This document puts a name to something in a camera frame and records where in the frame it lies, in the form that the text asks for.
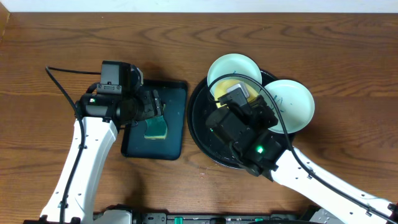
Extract yellow plate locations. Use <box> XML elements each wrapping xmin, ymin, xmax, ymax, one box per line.
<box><xmin>213</xmin><ymin>79</ymin><xmax>259</xmax><ymax>102</ymax></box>

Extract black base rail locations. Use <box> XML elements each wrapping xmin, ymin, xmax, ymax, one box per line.
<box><xmin>93</xmin><ymin>205</ymin><xmax>343</xmax><ymax>224</ymax></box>

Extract black rectangular tray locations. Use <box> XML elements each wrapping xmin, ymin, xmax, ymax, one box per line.
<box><xmin>121</xmin><ymin>80</ymin><xmax>187</xmax><ymax>161</ymax></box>

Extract black round tray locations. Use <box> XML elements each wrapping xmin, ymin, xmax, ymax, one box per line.
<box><xmin>187</xmin><ymin>70</ymin><xmax>296</xmax><ymax>170</ymax></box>

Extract green yellow sponge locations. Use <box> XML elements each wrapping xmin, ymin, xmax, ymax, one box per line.
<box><xmin>144</xmin><ymin>115</ymin><xmax>168</xmax><ymax>139</ymax></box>

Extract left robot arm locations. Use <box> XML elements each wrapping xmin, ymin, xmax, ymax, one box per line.
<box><xmin>36</xmin><ymin>90</ymin><xmax>163</xmax><ymax>223</ymax></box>

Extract light green plate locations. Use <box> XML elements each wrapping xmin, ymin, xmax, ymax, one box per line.
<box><xmin>265</xmin><ymin>80</ymin><xmax>315</xmax><ymax>134</ymax></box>
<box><xmin>207</xmin><ymin>54</ymin><xmax>262</xmax><ymax>85</ymax></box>

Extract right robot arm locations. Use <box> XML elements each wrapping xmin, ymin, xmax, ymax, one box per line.
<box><xmin>206</xmin><ymin>93</ymin><xmax>397</xmax><ymax>223</ymax></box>

